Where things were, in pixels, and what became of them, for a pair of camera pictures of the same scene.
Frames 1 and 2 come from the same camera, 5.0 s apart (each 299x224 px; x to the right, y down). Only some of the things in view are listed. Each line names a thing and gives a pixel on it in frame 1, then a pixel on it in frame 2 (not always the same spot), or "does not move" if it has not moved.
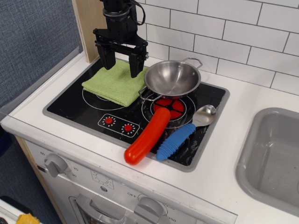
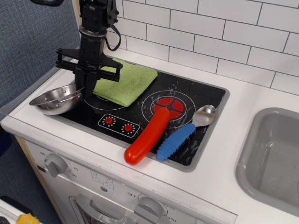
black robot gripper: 121,33 -> 89,57
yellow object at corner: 27,219 does not move
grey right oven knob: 149,210 does not move
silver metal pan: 171,79 -> 58,101
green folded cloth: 116,84 does not move
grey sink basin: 267,164 does not move
